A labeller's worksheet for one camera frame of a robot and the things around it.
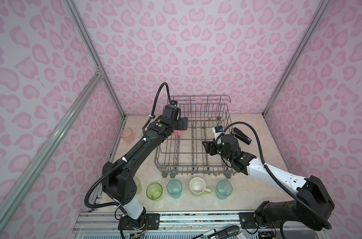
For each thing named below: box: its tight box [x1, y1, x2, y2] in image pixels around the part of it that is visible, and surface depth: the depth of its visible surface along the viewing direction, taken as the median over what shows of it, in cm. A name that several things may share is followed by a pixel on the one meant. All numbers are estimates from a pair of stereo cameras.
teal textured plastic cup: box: [215, 179, 234, 200], surface depth 78 cm
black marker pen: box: [191, 225, 241, 239], surface depth 70 cm
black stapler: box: [231, 127, 252, 145], surface depth 106 cm
